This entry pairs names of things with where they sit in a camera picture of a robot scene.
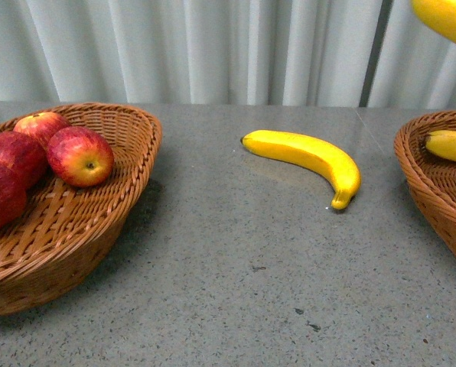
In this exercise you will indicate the dark red apple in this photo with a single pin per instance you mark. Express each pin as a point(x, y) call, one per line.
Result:
point(24, 155)
point(13, 196)

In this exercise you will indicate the grey pleated curtain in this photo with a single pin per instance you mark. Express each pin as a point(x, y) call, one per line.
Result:
point(291, 53)

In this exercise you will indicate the dark red apple front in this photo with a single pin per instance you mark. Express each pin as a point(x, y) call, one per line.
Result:
point(13, 196)

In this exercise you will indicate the dark red apple middle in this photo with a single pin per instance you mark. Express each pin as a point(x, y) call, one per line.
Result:
point(24, 155)

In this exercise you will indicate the brown wicker basket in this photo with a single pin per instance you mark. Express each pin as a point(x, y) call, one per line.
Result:
point(65, 232)
point(431, 179)

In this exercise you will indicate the straight yellow banana in basket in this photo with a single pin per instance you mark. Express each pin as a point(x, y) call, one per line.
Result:
point(442, 143)

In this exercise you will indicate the curved yellow banana on table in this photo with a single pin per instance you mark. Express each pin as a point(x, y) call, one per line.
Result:
point(314, 154)

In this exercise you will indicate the red apple back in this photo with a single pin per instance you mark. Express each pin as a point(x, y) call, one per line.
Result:
point(41, 126)

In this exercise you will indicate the large yellow banana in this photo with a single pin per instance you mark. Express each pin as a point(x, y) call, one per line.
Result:
point(439, 15)

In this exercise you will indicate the brown wicker basket left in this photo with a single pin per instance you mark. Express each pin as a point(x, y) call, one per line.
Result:
point(65, 232)

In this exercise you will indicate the brown wicker basket right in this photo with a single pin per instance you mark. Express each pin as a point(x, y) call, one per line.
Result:
point(431, 179)

